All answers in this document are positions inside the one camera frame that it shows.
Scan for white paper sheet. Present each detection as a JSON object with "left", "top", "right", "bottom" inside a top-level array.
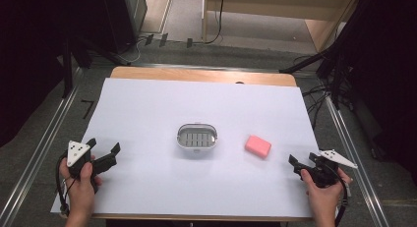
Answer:
[{"left": 50, "top": 77, "right": 321, "bottom": 219}]

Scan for dark cabinet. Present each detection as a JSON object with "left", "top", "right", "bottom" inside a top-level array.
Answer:
[{"left": 101, "top": 0, "right": 149, "bottom": 55}]

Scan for dark curtain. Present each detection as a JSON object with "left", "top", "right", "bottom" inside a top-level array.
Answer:
[
  {"left": 0, "top": 0, "right": 111, "bottom": 148},
  {"left": 340, "top": 0, "right": 417, "bottom": 177}
]

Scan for person's right hand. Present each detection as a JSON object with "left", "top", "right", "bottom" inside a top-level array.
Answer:
[{"left": 300, "top": 167, "right": 354, "bottom": 219}]

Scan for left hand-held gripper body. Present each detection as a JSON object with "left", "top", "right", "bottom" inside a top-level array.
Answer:
[{"left": 66, "top": 140, "right": 100, "bottom": 194}]

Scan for black hanging cable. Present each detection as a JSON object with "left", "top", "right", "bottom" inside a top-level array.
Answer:
[{"left": 204, "top": 0, "right": 227, "bottom": 45}]

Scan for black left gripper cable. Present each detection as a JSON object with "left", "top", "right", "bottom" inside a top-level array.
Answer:
[{"left": 54, "top": 152, "right": 72, "bottom": 218}]

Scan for metal floor rail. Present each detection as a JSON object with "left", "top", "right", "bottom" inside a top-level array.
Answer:
[
  {"left": 323, "top": 90, "right": 391, "bottom": 227},
  {"left": 0, "top": 67, "right": 83, "bottom": 227}
]

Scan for light wooden furniture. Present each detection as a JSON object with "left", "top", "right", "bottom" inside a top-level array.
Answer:
[{"left": 201, "top": 0, "right": 362, "bottom": 53}]

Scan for white floor cable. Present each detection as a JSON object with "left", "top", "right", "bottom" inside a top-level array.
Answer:
[{"left": 115, "top": 35, "right": 149, "bottom": 65}]

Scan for black metal stand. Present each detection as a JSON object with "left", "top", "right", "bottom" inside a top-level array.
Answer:
[
  {"left": 279, "top": 0, "right": 378, "bottom": 110},
  {"left": 60, "top": 33, "right": 133, "bottom": 99}
]

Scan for wooden table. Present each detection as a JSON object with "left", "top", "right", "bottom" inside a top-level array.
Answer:
[{"left": 58, "top": 66, "right": 313, "bottom": 223}]

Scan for person's left hand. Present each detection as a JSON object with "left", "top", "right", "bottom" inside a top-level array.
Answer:
[{"left": 58, "top": 154, "right": 103, "bottom": 219}]

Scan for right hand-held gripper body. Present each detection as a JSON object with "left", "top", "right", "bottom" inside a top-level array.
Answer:
[{"left": 308, "top": 149, "right": 359, "bottom": 190}]

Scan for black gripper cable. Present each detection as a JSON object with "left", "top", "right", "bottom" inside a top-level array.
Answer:
[
  {"left": 333, "top": 172, "right": 351, "bottom": 227},
  {"left": 54, "top": 152, "right": 72, "bottom": 218}
]

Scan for small metal basket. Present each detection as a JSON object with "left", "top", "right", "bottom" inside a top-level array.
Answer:
[{"left": 176, "top": 122, "right": 219, "bottom": 153}]

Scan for pink soap bar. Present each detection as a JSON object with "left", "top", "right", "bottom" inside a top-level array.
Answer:
[{"left": 244, "top": 134, "right": 272, "bottom": 160}]

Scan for black floor cables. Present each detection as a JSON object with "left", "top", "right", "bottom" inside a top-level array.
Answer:
[{"left": 300, "top": 54, "right": 357, "bottom": 131}]

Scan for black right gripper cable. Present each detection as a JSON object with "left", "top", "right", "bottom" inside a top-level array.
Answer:
[{"left": 333, "top": 172, "right": 351, "bottom": 227}]

